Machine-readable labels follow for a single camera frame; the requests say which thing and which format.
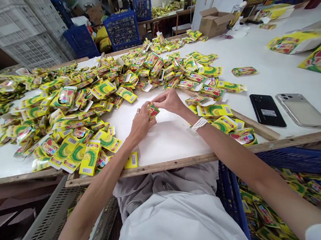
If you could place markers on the person's left hand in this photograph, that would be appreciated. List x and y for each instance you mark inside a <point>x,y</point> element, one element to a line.
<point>140,123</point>

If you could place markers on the person's right hand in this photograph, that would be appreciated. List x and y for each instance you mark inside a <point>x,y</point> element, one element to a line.
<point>174,102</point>

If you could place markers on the person's right fingers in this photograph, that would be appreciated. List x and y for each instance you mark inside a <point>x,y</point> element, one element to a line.
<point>162,99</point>

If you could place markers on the person's left fingers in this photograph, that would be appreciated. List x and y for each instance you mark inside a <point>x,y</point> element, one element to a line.
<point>141,110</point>

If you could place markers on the small yellow candy box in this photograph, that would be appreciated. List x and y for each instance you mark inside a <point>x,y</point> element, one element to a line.
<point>154,111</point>

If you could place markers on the pile of yellow cartons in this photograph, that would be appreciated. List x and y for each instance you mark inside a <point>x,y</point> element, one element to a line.
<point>73,112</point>

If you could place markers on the blue plastic crate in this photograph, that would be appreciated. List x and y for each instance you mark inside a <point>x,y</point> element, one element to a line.
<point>122,29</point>
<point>302,159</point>
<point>142,3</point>
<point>81,41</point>

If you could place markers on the single shiny candy packet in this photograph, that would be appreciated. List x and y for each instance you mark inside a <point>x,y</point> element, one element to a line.
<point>244,71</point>

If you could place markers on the table with yellow packets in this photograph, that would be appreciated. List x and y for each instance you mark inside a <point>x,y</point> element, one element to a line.
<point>166,10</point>

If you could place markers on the open cardboard box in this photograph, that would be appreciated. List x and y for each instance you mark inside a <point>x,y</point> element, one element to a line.
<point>214,21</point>

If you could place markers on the wooden slat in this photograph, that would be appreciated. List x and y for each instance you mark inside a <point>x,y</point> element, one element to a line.
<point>259,128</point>

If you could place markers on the black smartphone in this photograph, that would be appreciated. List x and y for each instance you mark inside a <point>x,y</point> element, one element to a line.
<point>267,110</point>

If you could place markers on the person's body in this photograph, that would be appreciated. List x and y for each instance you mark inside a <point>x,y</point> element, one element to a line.
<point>171,219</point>

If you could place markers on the silver smartphone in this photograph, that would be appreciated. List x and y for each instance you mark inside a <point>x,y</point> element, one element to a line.
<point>303,110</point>

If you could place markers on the stack of white crates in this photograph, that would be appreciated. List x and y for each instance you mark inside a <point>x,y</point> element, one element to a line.
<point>22,31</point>

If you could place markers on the grey plastic crate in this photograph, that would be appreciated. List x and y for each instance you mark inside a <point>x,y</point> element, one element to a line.
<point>43,232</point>

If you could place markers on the load of yellow packets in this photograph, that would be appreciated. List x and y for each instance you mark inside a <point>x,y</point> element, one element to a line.
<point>276,208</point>

